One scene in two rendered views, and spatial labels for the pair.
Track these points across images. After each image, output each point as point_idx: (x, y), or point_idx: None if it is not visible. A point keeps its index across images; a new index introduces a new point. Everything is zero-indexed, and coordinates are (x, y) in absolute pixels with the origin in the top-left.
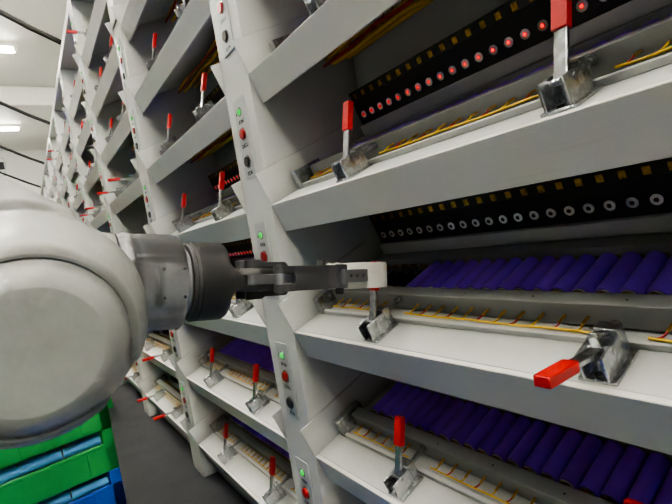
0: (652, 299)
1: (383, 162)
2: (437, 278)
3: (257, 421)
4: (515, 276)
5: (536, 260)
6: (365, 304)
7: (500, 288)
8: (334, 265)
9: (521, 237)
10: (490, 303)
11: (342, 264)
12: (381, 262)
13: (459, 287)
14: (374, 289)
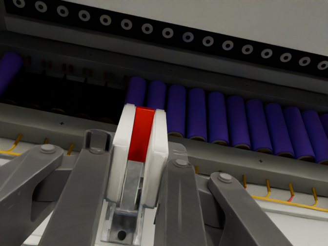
0: None
1: None
2: (176, 116)
3: None
4: (287, 133)
5: (281, 108)
6: (32, 142)
7: (285, 152)
8: (256, 204)
9: (256, 74)
10: (301, 180)
11: (232, 180)
12: (164, 113)
13: (227, 141)
14: (144, 161)
